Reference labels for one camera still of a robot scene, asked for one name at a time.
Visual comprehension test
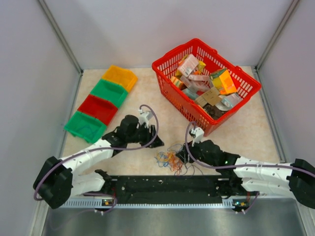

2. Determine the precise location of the red plastic bin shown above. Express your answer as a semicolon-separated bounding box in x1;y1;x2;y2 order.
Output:
77;94;118;125

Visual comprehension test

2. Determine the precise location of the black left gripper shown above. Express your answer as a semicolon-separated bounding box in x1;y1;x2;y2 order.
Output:
126;123;163;148

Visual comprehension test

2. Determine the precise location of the yellow plastic bin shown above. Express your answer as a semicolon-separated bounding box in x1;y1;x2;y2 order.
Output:
101;65;138;92

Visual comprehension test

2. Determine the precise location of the green plastic bin front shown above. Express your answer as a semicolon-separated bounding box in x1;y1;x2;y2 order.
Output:
64;111;107;144

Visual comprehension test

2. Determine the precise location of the green plastic bin rear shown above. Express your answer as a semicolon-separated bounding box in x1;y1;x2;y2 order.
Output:
90;79;128;108

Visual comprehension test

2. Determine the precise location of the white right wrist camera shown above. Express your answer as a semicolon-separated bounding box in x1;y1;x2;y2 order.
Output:
189;126;204;147

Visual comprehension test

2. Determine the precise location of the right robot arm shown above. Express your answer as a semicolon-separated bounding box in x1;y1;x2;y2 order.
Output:
176;140;315;208

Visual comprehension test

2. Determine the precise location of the coloured wire bundle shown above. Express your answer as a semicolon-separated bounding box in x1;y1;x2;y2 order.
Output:
154;144;205;177

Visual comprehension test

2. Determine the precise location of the brown cardboard box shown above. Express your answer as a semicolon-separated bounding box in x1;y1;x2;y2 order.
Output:
195;87;222;107

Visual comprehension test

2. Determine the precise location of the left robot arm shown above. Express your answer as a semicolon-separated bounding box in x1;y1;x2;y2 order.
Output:
33;111;164;209

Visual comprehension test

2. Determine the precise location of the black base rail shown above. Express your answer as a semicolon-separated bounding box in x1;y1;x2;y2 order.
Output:
83;175;249;205

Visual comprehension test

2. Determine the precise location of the pink box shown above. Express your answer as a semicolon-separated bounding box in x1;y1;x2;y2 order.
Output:
178;54;199;77

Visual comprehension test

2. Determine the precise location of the red shopping basket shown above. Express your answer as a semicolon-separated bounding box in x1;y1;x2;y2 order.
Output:
151;38;262;137

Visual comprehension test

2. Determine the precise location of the green plastic bin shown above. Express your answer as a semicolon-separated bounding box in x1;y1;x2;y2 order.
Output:
90;79;128;108
64;111;107;144

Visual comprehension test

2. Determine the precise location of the orange green carton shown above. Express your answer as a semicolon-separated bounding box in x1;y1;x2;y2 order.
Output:
209;68;237;95

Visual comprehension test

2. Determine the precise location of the blue wire in bin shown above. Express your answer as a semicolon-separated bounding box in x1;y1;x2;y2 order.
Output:
77;124;98;138

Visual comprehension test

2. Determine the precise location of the grey slotted cable duct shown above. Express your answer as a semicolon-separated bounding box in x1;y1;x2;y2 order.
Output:
61;198;237;209

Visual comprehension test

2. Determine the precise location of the metal front plate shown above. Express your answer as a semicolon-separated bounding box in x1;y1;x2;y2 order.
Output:
42;199;307;236

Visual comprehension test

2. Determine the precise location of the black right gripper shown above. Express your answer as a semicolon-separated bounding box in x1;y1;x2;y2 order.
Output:
176;136;218;167

